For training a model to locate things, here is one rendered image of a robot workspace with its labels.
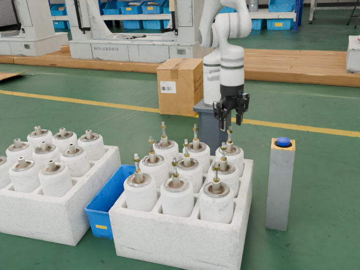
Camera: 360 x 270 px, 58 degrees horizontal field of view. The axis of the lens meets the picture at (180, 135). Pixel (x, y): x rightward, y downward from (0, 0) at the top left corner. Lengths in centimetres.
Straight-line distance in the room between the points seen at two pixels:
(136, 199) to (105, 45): 263
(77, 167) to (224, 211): 56
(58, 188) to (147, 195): 31
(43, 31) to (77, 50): 69
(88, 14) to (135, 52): 73
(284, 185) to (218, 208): 27
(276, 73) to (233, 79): 177
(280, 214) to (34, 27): 357
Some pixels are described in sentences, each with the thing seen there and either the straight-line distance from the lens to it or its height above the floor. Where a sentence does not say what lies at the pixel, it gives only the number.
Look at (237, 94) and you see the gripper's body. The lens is 101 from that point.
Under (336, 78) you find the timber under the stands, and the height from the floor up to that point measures 6.
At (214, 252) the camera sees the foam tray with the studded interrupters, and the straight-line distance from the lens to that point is 97.
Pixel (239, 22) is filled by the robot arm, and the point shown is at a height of 67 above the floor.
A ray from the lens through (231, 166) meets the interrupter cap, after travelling 103.
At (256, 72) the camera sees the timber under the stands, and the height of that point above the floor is 7.
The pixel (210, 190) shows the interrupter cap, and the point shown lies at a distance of 93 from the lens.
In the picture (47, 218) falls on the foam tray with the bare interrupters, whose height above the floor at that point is 11.
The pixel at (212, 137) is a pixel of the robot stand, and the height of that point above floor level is 17.
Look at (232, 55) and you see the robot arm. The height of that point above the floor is 58.
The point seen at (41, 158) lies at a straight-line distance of 127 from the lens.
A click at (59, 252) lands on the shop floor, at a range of 121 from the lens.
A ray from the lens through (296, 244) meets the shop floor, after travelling 116.
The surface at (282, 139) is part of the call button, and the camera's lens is 104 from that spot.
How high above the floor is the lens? 79
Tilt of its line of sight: 26 degrees down
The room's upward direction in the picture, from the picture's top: 4 degrees counter-clockwise
